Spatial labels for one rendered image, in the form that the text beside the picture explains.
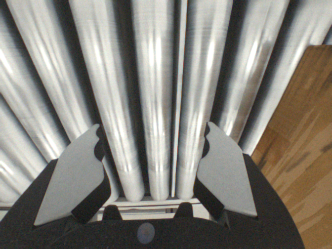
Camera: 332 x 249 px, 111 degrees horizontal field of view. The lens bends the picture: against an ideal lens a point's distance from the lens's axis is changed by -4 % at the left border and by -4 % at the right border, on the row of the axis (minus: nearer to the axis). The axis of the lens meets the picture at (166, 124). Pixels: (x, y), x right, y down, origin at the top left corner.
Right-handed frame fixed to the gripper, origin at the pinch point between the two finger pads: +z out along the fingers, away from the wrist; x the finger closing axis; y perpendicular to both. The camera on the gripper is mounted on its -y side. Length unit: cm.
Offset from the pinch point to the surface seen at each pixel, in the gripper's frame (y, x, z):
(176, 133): 5.6, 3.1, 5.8
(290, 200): 10.7, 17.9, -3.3
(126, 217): 39.6, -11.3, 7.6
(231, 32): -9.7, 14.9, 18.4
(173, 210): 39.7, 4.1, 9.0
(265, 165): 10.1, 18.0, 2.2
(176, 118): 2.8, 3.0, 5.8
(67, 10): -12.9, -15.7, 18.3
